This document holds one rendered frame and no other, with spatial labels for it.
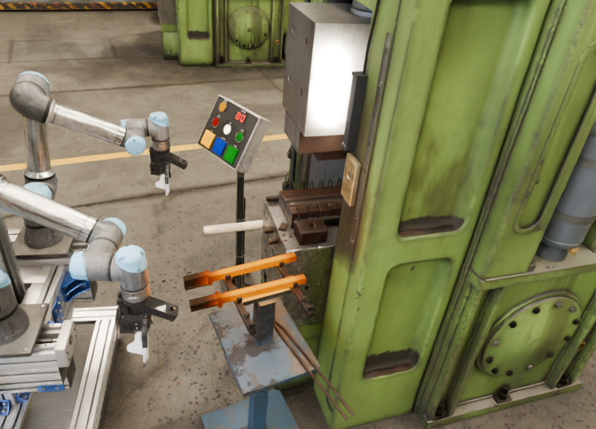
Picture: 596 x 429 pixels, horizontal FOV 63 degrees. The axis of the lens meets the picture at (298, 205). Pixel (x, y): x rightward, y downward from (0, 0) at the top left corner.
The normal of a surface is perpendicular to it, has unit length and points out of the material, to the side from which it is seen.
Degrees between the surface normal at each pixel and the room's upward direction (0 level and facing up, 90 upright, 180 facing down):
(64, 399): 0
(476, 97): 89
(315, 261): 90
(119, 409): 0
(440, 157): 89
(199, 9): 90
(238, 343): 0
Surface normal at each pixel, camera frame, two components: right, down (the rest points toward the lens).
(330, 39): 0.29, 0.55
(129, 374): 0.08, -0.83
